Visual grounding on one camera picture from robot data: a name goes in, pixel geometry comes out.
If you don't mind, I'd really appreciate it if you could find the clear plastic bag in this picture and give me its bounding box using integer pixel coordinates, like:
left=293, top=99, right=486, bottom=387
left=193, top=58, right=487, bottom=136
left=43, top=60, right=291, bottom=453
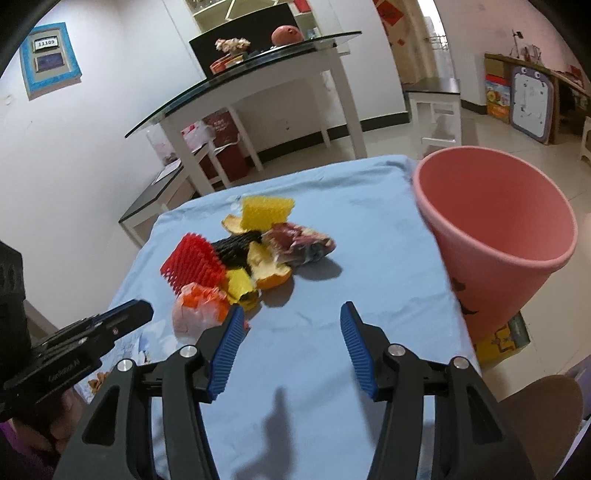
left=182, top=121, right=213, bottom=151

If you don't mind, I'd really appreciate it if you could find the white shelf cabinet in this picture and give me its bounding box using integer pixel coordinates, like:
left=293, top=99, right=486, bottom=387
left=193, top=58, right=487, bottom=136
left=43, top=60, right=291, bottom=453
left=191, top=0, right=319, bottom=47

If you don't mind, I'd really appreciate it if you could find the short white bench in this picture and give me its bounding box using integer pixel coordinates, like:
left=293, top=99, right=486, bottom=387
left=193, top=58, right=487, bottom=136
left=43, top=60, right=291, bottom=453
left=404, top=78, right=462, bottom=158

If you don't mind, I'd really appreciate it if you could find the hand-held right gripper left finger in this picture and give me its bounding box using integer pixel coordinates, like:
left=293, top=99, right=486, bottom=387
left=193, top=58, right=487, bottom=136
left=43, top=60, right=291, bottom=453
left=53, top=305, right=246, bottom=480

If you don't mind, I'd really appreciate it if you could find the red foam fruit net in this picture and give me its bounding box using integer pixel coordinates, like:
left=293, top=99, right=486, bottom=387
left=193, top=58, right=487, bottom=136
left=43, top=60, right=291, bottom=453
left=160, top=233, right=225, bottom=295

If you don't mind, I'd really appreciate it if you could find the pink plastic bucket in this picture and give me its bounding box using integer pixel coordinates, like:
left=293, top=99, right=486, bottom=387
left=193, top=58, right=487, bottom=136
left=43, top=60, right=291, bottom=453
left=413, top=145, right=579, bottom=342

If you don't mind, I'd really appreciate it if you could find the blue framed wall panel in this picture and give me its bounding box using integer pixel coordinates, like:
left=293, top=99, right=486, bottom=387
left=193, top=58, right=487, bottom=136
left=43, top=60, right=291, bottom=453
left=19, top=21, right=83, bottom=100

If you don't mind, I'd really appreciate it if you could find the white plastic stool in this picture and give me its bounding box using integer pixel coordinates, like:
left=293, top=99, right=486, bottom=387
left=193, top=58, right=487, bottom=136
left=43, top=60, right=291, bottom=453
left=579, top=115, right=591, bottom=167

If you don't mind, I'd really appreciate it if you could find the purple drawing board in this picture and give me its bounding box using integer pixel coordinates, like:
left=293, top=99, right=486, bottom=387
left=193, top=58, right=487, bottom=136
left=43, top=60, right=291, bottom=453
left=508, top=65, right=559, bottom=145

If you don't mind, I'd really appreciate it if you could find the colourful fruit carton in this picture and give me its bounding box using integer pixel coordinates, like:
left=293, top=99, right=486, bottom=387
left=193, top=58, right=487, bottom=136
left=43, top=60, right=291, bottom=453
left=485, top=74, right=512, bottom=123

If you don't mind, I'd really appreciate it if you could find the long white bench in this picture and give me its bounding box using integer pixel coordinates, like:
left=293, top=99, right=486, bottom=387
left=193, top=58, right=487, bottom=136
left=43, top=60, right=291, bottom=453
left=119, top=143, right=219, bottom=250

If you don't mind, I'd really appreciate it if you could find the small orange peel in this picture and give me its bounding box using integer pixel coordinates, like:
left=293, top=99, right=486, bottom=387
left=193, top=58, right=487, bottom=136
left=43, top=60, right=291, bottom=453
left=221, top=213, right=249, bottom=236

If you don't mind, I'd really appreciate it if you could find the person's left forearm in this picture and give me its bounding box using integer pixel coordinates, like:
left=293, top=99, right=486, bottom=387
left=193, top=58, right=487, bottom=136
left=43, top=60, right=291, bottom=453
left=0, top=418, right=58, bottom=480

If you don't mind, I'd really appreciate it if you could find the person's left hand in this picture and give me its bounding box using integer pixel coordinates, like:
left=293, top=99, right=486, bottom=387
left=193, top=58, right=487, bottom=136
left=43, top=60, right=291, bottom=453
left=28, top=388, right=88, bottom=457

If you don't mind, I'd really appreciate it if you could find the white paper sheet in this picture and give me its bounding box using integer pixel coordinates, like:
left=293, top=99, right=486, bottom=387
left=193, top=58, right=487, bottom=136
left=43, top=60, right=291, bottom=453
left=152, top=159, right=184, bottom=184

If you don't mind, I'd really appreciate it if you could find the red wall decoration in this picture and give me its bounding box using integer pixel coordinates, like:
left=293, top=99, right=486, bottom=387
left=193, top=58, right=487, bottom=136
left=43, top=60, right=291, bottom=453
left=375, top=0, right=403, bottom=29

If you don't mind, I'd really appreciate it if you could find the large orange peel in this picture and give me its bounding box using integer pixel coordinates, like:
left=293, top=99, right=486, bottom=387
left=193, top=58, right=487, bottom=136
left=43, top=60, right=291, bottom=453
left=247, top=242, right=294, bottom=291

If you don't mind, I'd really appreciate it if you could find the yellow wrapper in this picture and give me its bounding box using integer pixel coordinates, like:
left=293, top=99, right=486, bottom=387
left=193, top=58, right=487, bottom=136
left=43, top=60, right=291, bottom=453
left=224, top=268, right=262, bottom=310

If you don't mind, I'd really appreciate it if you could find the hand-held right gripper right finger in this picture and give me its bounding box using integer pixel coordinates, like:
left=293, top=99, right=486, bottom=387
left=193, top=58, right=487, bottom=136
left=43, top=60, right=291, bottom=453
left=340, top=301, right=536, bottom=480

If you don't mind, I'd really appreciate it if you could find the white orange plastic bag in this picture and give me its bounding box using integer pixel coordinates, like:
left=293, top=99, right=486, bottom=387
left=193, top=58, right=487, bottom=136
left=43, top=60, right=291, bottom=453
left=172, top=282, right=230, bottom=336

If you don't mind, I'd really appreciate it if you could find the yellow printed box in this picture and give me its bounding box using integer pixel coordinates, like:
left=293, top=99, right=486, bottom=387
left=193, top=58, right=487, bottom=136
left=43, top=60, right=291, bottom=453
left=473, top=314, right=527, bottom=366

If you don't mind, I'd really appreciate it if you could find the dark red bin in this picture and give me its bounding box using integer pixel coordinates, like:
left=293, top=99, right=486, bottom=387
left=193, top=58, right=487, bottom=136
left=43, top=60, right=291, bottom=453
left=203, top=108, right=250, bottom=183

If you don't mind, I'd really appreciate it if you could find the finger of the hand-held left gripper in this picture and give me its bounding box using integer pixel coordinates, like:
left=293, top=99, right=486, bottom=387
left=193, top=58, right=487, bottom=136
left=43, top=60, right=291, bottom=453
left=30, top=300, right=154, bottom=370

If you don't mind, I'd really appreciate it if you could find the white table with glass top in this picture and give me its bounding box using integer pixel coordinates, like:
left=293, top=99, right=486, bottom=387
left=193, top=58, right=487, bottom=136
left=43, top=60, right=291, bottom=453
left=124, top=31, right=368, bottom=195

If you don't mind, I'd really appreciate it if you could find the light blue cloth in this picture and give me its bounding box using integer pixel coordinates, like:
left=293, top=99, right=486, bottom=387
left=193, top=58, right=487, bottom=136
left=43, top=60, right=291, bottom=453
left=76, top=154, right=483, bottom=480

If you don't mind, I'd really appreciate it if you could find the black foam fruit net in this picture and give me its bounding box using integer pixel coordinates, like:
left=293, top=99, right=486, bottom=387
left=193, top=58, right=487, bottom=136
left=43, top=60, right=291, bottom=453
left=210, top=229, right=265, bottom=271

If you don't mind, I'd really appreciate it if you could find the purple red snack wrapper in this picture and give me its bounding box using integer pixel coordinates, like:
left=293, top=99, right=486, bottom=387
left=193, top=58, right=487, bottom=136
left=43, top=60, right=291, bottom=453
left=263, top=222, right=336, bottom=268

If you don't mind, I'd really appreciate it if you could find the wooden desk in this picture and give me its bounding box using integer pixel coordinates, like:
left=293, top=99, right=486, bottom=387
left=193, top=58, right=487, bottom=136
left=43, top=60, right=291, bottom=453
left=484, top=52, right=591, bottom=139

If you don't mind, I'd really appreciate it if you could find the yellow foam fruit net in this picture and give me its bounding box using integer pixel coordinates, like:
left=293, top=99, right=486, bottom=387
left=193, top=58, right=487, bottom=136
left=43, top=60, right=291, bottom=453
left=241, top=196, right=296, bottom=232

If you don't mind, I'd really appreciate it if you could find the red box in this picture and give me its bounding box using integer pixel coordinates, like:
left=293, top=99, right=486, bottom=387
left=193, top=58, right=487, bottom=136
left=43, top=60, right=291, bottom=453
left=210, top=55, right=245, bottom=75

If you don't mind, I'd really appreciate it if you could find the flower bouquet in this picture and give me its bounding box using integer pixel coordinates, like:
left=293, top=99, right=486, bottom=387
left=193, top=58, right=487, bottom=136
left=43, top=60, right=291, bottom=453
left=215, top=38, right=251, bottom=54

